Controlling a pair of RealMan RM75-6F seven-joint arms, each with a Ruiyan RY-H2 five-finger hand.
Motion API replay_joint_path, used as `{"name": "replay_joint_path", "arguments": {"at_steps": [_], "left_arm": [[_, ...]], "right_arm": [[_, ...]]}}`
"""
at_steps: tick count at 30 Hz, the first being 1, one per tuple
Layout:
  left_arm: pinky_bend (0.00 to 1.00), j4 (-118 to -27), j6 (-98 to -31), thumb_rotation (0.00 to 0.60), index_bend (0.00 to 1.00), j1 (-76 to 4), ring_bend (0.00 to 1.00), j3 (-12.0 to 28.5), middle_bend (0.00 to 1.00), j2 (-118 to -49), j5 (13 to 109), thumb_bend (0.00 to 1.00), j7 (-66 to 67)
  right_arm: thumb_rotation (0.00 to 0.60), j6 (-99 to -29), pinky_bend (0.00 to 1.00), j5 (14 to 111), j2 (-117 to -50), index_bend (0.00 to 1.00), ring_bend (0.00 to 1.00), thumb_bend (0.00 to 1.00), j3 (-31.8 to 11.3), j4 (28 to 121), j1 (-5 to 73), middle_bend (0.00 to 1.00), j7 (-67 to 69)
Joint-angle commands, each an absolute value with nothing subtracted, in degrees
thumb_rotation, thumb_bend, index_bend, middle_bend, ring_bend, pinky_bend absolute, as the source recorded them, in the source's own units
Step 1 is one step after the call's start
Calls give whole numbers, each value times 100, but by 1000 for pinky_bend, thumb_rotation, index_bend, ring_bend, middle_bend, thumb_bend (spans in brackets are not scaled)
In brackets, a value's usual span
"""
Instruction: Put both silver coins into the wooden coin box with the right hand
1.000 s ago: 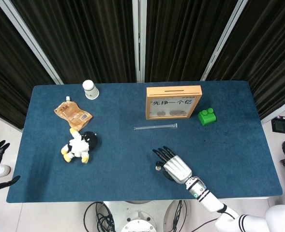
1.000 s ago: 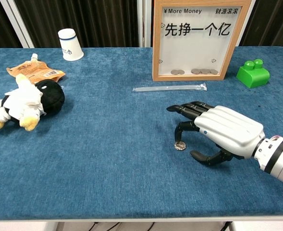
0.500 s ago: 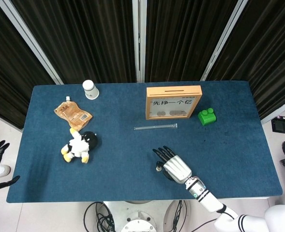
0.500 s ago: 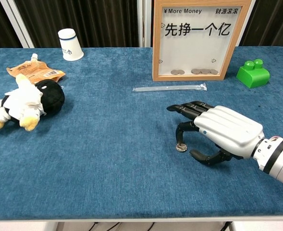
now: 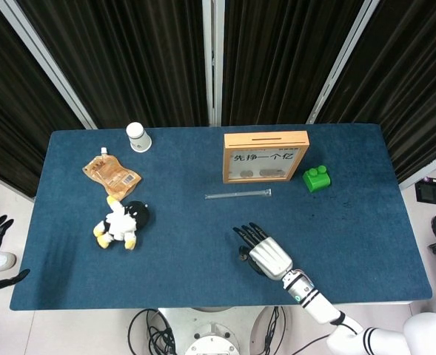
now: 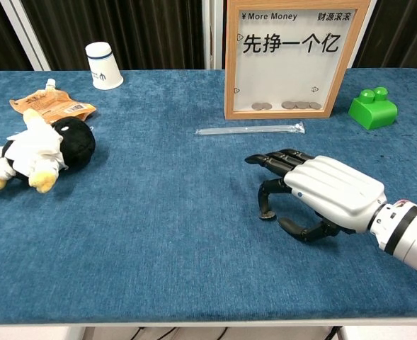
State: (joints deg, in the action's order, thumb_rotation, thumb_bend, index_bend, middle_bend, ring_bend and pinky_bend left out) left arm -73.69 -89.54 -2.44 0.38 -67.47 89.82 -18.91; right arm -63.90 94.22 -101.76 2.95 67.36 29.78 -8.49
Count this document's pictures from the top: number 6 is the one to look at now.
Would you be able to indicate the black white plush toy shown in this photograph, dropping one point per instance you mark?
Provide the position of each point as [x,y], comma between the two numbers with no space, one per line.
[34,152]

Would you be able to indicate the orange spout pouch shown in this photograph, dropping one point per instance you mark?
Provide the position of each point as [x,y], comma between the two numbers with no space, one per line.
[52,102]

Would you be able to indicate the plastic wrapped straw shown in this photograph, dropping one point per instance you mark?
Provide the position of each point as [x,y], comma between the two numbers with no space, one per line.
[250,129]

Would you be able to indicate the white paper cup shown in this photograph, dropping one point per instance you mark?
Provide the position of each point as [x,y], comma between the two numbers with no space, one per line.
[103,67]

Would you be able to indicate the blue table cloth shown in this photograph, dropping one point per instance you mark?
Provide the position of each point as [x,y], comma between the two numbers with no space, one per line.
[141,241]

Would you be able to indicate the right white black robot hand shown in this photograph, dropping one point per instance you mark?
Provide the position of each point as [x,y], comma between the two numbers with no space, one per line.
[335,191]

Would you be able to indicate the white partition post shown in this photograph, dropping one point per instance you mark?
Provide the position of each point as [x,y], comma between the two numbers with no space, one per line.
[24,35]
[208,35]

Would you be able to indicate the wooden frame money box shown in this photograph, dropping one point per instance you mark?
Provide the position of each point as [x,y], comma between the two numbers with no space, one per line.
[231,71]

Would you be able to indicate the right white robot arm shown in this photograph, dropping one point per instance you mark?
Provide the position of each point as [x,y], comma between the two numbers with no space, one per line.
[406,233]

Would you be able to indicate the green toy brick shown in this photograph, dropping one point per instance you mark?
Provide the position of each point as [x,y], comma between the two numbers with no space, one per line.
[372,110]

